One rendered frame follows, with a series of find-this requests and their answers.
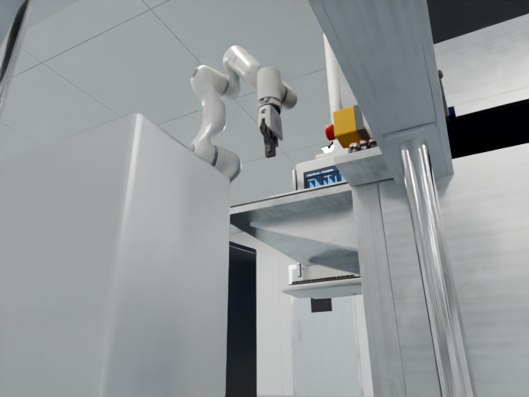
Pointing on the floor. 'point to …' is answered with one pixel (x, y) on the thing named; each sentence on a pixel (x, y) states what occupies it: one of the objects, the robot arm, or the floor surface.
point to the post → (375, 283)
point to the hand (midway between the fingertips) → (270, 150)
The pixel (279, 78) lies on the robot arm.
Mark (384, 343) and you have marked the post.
